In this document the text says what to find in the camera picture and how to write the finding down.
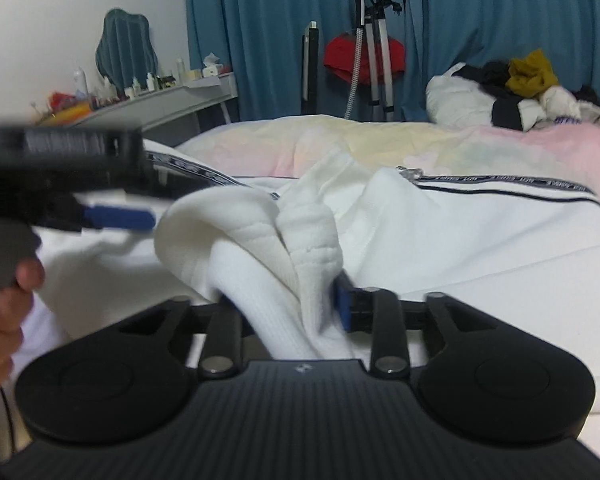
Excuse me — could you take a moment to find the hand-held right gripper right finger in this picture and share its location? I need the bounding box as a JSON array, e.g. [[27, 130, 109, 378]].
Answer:
[[332, 273, 482, 379]]

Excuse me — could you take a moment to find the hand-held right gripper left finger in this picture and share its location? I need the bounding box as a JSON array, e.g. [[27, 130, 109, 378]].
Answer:
[[117, 296, 244, 380]]

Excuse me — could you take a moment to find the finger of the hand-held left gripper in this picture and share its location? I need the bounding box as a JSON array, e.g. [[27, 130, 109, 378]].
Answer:
[[44, 194, 157, 235]]

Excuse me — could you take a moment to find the white jacket with striped trim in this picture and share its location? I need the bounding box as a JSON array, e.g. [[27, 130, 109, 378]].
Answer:
[[30, 139, 600, 413]]

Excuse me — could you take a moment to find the person's left hand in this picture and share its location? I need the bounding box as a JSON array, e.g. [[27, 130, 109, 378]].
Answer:
[[0, 257, 46, 394]]

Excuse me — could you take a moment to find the orange and red clutter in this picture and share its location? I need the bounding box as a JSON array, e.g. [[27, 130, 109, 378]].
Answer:
[[30, 91, 92, 126]]

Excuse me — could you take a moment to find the row of cosmetic bottles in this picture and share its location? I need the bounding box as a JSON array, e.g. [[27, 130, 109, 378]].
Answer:
[[72, 57, 203, 109]]

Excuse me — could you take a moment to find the white dressing table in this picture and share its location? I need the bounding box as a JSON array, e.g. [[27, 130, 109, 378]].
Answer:
[[35, 72, 239, 147]]

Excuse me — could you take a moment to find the teal wavy-framed mirror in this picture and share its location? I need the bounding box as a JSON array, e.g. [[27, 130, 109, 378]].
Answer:
[[95, 8, 161, 86]]

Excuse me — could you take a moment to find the pastel blanket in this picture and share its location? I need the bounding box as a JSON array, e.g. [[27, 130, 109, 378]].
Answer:
[[174, 114, 600, 241]]

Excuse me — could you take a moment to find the tissue box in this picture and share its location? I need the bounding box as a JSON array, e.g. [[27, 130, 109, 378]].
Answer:
[[201, 53, 231, 80]]

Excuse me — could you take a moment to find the white puffy garment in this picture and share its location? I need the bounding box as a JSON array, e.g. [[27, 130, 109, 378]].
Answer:
[[425, 62, 497, 126]]

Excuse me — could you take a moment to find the blue curtain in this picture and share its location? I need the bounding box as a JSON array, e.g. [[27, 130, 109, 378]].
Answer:
[[184, 0, 600, 124]]

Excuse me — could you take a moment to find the black upright panel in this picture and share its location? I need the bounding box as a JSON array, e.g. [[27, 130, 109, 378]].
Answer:
[[300, 20, 321, 116]]

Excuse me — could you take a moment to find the red cloth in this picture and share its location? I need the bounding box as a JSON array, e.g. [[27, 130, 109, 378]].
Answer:
[[323, 34, 407, 84]]

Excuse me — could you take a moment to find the garment steamer stand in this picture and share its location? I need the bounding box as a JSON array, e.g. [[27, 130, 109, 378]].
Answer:
[[342, 0, 406, 122]]

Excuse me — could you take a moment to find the black cloth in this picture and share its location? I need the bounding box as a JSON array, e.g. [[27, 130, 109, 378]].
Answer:
[[481, 60, 532, 132]]

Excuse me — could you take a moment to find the white crumpled cloth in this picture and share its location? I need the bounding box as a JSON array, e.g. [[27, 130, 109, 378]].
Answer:
[[519, 85, 584, 132]]

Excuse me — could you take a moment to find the mustard yellow cloth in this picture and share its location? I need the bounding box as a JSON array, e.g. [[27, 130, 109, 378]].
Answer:
[[508, 49, 561, 99]]

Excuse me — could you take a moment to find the black cable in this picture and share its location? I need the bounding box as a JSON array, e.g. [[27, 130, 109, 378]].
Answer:
[[0, 385, 18, 448]]

